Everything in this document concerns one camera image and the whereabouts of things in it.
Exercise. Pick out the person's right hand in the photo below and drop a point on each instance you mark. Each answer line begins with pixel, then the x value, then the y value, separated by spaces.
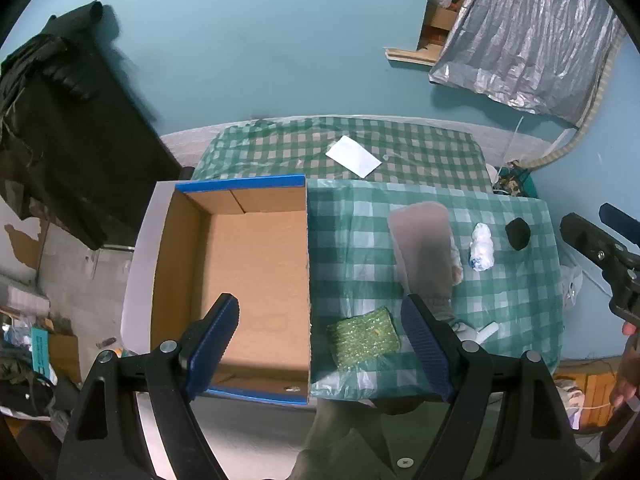
pixel 625 380

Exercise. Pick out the black soft lump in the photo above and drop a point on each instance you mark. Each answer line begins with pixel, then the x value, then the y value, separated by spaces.
pixel 518 234

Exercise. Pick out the teal basket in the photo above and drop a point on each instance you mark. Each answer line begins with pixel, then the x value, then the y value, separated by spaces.
pixel 520 182

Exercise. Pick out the brown cardboard box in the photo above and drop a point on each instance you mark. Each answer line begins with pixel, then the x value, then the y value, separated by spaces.
pixel 442 19

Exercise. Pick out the pink white plastic bag roll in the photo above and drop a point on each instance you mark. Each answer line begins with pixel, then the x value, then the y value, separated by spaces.
pixel 420 250

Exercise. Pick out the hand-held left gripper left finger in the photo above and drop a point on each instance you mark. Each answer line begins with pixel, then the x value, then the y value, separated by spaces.
pixel 215 347

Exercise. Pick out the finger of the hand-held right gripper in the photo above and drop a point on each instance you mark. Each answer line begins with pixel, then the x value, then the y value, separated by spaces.
pixel 620 222
pixel 585 237

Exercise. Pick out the white paper sheet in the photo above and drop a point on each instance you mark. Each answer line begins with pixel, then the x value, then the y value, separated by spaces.
pixel 352 156

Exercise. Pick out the silver tarp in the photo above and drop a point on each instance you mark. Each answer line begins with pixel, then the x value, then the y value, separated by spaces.
pixel 525 35

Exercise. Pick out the green scrub sponge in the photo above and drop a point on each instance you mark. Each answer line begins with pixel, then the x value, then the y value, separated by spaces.
pixel 362 337

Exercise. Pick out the blue cardboard box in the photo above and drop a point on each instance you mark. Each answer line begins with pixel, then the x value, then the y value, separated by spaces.
pixel 250 270

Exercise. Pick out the green white checked plastic tablecloth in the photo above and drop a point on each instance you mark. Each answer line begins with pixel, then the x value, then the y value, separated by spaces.
pixel 515 300

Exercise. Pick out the white blue plastic bag wad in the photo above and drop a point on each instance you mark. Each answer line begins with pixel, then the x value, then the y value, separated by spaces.
pixel 481 250

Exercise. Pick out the green beige checked tablecloth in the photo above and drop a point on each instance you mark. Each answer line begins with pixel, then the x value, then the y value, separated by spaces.
pixel 280 150

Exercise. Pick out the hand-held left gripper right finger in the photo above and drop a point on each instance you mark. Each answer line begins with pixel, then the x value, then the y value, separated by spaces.
pixel 425 350

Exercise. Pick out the small white plastic object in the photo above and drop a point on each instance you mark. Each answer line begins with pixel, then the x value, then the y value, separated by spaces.
pixel 482 332

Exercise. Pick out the wooden crate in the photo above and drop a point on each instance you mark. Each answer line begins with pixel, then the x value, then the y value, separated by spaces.
pixel 592 390

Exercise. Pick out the cardboard strip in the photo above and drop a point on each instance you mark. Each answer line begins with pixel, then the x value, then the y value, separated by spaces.
pixel 407 56

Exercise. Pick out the teal carton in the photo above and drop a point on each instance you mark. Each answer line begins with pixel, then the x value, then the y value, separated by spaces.
pixel 42 355

